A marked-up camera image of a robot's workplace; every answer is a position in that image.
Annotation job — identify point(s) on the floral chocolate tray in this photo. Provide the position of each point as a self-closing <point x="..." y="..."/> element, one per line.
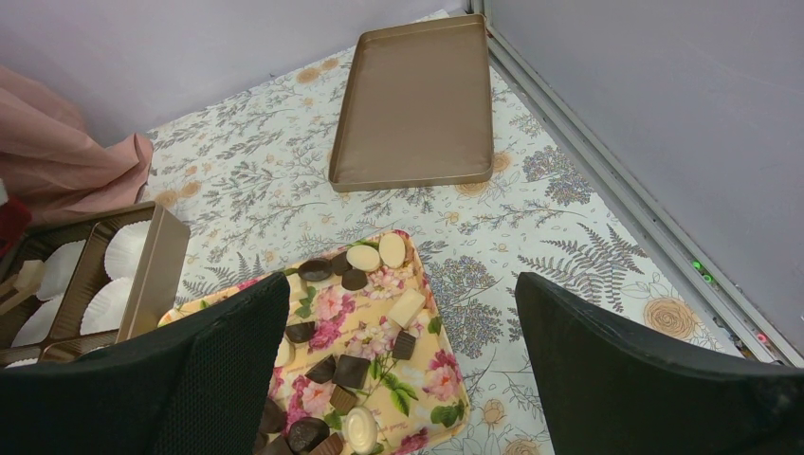
<point x="366" y="352"/>

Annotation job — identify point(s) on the wooden tongs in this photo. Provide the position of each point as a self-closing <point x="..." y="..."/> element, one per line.
<point x="20" y="286"/>

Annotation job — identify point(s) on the gold box lid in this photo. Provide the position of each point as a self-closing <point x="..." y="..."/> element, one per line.
<point x="417" y="108"/>

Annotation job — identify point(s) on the beige pink garment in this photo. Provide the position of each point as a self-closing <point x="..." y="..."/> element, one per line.
<point x="51" y="163"/>

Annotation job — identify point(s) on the gold chocolate box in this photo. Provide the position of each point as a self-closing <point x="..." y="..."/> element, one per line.
<point x="108" y="277"/>

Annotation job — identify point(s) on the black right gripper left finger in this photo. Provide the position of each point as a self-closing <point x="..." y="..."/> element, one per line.
<point x="195" y="386"/>

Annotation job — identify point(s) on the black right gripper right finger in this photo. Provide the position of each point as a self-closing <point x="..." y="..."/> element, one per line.
<point x="609" y="385"/>

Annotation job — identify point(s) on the red t-shirt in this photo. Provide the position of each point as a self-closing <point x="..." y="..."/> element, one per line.
<point x="15" y="218"/>

